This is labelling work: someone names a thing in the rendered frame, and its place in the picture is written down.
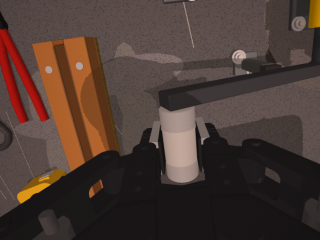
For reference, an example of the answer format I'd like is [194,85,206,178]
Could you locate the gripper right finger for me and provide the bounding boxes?
[195,116,320,210]

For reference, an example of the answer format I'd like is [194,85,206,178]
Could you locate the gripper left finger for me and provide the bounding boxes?
[0,121,165,240]

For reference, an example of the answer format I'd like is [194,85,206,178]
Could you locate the orange slotted rack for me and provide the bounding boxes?
[31,36,122,199]

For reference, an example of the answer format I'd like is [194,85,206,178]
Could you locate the short black lever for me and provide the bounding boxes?
[241,58,285,74]

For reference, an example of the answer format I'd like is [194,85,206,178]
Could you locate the yellow and dark clamp body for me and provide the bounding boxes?
[288,0,320,63]

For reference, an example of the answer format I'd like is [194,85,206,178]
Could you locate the yellow tape measure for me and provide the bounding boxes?
[16,169,68,205]

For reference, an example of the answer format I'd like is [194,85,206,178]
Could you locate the dark grey hook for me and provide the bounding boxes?
[0,120,14,152]

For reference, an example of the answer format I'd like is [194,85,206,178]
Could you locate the grey bolt with washer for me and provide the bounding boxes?
[291,16,307,33]

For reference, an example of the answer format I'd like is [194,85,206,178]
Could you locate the red-handled pliers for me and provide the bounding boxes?
[0,11,50,124]

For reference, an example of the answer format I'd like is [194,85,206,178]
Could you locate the grey pivot bracket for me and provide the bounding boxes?
[231,49,258,77]

